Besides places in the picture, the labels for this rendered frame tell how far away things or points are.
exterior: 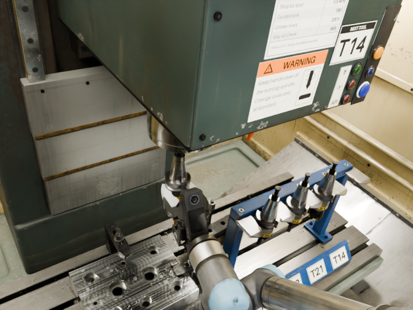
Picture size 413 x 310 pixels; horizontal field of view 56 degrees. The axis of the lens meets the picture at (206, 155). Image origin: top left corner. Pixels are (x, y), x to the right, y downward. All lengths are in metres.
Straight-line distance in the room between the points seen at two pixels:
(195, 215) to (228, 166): 1.38
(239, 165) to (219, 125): 1.63
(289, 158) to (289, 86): 1.32
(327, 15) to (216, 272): 0.50
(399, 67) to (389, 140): 0.29
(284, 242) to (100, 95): 0.80
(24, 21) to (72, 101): 0.26
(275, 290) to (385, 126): 1.03
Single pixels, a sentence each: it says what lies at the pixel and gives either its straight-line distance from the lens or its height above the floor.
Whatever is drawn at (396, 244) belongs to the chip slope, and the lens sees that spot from 1.76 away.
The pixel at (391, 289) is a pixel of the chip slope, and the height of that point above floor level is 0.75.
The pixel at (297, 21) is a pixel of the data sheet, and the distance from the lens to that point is 0.62.
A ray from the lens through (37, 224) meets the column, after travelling 1.50.
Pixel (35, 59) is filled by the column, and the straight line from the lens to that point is 1.15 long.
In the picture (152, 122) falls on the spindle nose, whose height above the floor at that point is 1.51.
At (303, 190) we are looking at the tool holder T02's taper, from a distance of 1.05.
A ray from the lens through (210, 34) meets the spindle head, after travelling 0.52.
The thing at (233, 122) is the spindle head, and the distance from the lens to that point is 0.62.
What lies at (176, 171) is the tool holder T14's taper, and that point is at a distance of 0.92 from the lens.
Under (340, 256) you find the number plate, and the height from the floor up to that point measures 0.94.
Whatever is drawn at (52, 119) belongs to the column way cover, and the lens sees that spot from 1.23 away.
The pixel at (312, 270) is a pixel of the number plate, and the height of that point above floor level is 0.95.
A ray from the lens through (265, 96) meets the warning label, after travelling 0.64.
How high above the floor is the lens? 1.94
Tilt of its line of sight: 37 degrees down
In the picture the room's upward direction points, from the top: 8 degrees clockwise
